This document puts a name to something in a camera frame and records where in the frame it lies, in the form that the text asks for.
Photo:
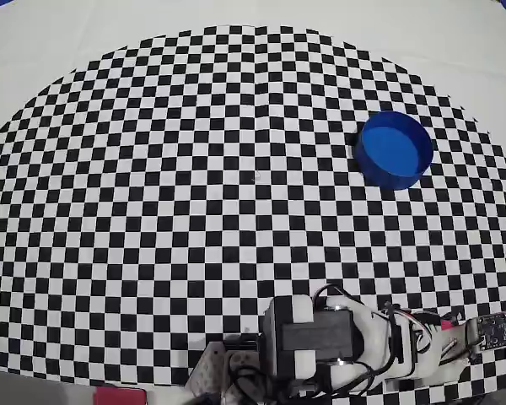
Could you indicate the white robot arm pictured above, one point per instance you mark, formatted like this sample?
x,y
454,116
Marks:
x,y
312,337

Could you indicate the grey perforated base plate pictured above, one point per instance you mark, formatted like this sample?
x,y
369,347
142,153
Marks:
x,y
211,367

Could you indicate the black white checkered mat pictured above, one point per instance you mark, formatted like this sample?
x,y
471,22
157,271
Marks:
x,y
152,169

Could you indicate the pink camera mount bracket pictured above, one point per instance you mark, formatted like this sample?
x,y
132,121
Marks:
x,y
448,324

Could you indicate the red flat object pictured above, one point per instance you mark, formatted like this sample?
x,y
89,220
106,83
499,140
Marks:
x,y
118,397

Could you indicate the blue round box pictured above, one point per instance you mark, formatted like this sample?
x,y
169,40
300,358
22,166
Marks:
x,y
392,147

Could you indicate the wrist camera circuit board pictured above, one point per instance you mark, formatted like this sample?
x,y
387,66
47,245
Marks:
x,y
493,331

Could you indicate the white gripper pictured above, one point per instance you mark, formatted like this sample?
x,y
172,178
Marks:
x,y
454,337

